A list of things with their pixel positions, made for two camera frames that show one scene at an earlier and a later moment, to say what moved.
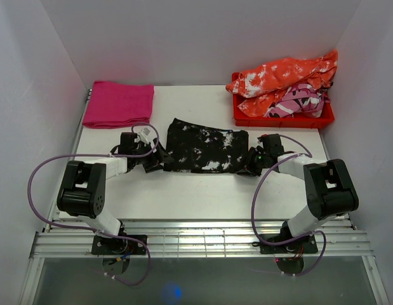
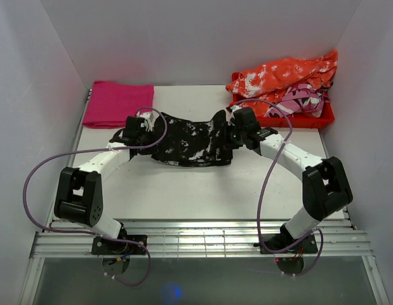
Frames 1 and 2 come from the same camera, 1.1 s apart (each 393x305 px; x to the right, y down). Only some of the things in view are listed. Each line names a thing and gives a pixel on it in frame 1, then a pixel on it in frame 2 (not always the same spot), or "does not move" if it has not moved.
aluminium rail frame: (206, 239) does not move
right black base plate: (307, 245) does not move
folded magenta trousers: (114, 105) does not move
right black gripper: (249, 166) → (226, 144)
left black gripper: (155, 159) → (150, 151)
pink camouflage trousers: (302, 100) does not move
